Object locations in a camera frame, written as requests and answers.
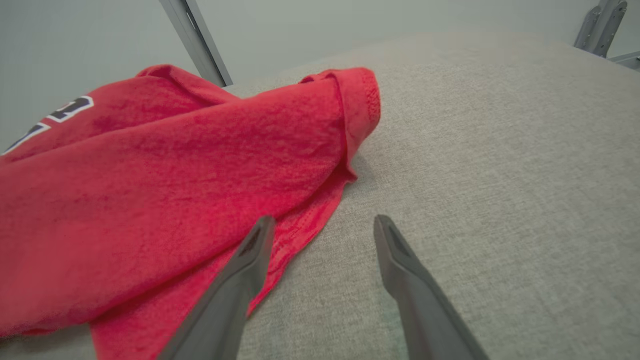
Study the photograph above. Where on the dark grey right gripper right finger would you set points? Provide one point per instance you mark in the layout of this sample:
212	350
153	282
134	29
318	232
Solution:
425	310

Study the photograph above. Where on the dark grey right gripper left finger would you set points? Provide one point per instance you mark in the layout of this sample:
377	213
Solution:
220	305

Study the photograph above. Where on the red basketball jersey white sleeves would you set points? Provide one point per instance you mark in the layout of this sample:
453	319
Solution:
150	190

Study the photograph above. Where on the grey wall partition post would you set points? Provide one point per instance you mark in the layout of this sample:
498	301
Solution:
197	40

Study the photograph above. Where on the grey metal frame strut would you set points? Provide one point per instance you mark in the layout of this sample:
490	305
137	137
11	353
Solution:
602	25

